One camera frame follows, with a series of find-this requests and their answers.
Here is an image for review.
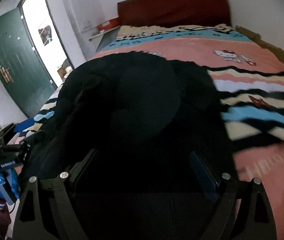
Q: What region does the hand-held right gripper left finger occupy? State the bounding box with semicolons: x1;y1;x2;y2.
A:
13;149;100;240

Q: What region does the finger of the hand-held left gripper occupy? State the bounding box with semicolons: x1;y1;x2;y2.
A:
0;119;36;141
1;131;45;156

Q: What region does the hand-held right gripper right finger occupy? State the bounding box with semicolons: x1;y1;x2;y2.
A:
189;150;276;240

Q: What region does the black hooded jacket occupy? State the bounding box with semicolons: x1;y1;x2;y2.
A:
19;51;238;240

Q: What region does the brass door lock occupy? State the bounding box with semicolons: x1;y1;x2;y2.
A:
0;65;14;82

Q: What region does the green door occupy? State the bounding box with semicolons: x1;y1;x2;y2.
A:
0;7;58;118

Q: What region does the pink cartoon printed blanket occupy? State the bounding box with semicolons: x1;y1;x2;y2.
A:
14;24;284;240

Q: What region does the grey bedside shelf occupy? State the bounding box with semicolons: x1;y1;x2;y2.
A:
89;26;120;53

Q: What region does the red box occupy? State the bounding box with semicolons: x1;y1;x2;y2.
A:
97;17;119;31

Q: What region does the brown cardboard sheet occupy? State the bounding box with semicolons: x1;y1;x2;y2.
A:
235;25;284;68

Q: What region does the dark red headboard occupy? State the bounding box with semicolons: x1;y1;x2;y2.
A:
117;0;232;28

